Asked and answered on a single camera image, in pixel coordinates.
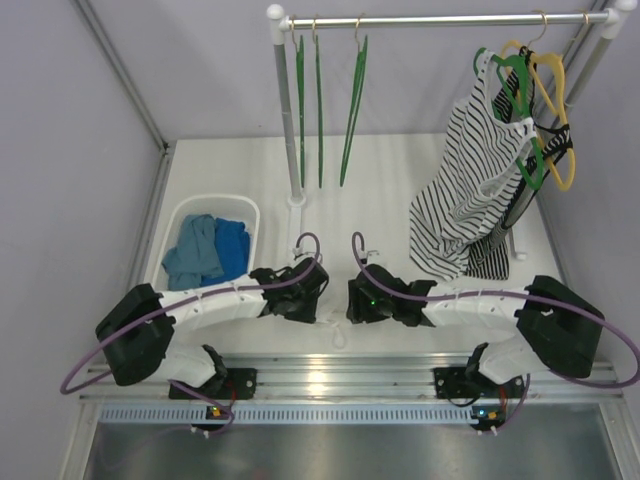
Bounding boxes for white tank top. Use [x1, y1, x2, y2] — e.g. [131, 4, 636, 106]
[316, 310, 348, 350]

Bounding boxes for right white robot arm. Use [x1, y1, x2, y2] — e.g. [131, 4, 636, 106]
[347, 264, 603, 397]

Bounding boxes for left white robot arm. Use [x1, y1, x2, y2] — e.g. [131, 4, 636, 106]
[95, 257, 329, 397]

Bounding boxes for striped tank top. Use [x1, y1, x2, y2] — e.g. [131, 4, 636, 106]
[408, 49, 539, 281]

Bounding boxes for green hanger with striped top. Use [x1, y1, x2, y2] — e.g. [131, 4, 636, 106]
[464, 48, 544, 199]

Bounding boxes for dark blue garment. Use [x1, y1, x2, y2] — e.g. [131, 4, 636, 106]
[200, 218, 251, 287]

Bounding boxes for white plastic laundry basket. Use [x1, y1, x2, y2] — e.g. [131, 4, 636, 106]
[148, 194, 260, 291]

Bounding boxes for light blue garment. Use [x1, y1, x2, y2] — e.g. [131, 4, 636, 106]
[162, 214, 223, 291]

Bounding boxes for dark striped garment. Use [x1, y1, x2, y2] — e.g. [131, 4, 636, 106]
[466, 40, 576, 280]

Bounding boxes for white clothes rack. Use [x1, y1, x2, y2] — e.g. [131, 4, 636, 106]
[266, 1, 637, 242]

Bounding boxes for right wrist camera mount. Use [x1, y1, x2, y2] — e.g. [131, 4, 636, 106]
[359, 250, 385, 266]

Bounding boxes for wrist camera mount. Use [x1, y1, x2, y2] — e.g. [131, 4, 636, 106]
[289, 247, 323, 267]
[359, 250, 385, 266]

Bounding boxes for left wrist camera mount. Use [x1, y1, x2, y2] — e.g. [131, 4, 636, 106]
[289, 247, 323, 267]

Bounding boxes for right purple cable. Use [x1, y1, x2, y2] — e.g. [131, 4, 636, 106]
[350, 231, 640, 436]

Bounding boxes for aluminium mounting rail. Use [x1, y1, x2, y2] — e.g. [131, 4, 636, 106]
[79, 354, 624, 429]

